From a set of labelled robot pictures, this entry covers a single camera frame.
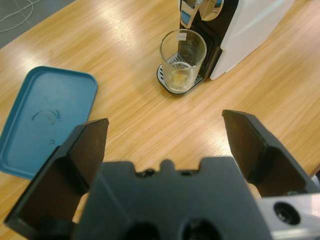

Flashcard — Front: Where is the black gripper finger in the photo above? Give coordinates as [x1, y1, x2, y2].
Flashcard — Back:
[4, 117, 110, 240]
[221, 109, 320, 200]

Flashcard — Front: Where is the clear drinking glass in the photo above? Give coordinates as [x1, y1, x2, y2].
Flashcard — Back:
[159, 29, 208, 93]

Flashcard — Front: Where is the white capsule coffee machine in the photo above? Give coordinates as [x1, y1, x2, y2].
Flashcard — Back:
[156, 0, 297, 95]

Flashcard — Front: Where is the teal plastic tray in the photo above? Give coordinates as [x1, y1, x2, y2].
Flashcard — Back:
[0, 65, 99, 181]

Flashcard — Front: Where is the silver grille drip tray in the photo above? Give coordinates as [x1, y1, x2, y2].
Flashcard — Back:
[156, 53, 204, 95]

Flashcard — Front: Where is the long white floor cable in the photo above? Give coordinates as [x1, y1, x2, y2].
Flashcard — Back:
[0, 0, 35, 33]

